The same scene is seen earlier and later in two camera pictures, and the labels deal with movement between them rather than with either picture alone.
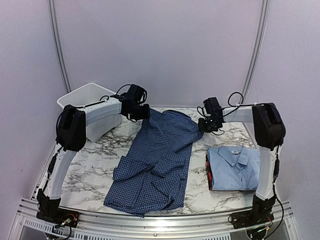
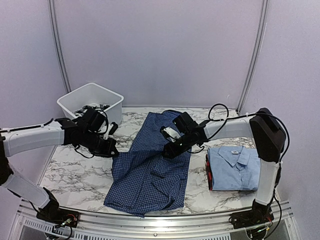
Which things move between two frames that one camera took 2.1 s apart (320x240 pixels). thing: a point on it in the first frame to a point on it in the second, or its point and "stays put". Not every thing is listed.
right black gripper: [202, 129] to [172, 152]
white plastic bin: [87, 94] stays put
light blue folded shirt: [235, 168] stays put
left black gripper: [145, 115] to [106, 152]
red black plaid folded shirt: [209, 172] stays put
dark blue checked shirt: [152, 176] stays put
